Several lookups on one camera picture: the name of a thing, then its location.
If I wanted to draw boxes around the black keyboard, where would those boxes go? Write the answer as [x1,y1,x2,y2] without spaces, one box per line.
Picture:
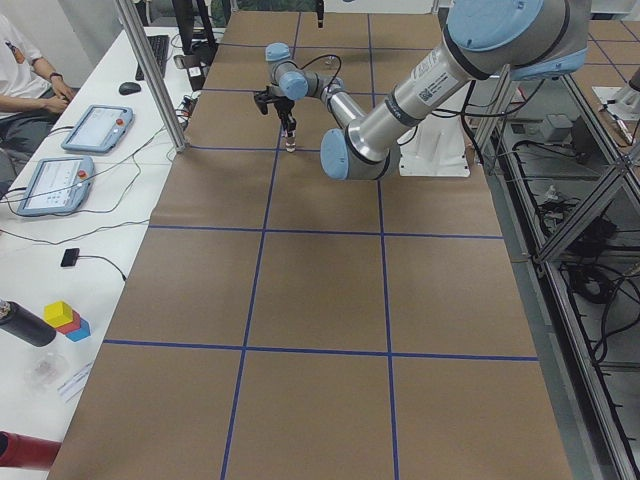
[147,35,170,77]

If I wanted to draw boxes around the upper blue teach pendant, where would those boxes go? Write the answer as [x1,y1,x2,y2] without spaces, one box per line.
[61,105,134,154]

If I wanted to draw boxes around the black bottle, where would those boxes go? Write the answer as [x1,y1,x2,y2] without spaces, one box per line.
[1,300,56,347]

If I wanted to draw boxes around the black computer mouse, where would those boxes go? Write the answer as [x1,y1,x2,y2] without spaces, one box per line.
[118,82,142,96]

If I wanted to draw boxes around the lower blue teach pendant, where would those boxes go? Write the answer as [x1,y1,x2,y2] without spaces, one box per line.
[17,156,95,217]

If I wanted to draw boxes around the blue teach pendant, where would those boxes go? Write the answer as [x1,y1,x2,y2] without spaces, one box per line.
[61,105,134,154]
[17,156,95,217]

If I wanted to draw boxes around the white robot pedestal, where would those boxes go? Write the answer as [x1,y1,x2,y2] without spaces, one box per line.
[397,74,516,178]

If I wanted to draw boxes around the red cylinder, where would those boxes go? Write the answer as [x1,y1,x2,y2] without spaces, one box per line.
[1,431,61,470]

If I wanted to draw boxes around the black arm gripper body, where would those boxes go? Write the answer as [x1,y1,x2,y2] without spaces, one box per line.
[315,0,324,27]

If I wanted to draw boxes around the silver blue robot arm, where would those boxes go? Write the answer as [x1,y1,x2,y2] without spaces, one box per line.
[265,1,591,180]

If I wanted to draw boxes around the aluminium frame post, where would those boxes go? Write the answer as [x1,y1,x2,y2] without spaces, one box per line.
[114,0,187,153]

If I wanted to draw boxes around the yellow red blue blocks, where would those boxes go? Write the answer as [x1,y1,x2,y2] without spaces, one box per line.
[44,301,91,342]

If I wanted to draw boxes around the small black device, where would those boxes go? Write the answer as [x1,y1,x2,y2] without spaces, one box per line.
[60,248,80,268]

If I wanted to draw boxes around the white PPR valve fitting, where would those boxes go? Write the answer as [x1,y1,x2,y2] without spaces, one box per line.
[284,131,296,153]

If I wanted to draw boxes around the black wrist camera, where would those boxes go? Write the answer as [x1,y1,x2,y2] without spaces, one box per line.
[253,88,277,115]

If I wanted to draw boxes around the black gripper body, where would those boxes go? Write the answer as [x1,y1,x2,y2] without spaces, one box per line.
[276,97,294,116]

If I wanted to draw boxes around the seated person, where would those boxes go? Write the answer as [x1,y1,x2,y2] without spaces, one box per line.
[1,16,76,163]

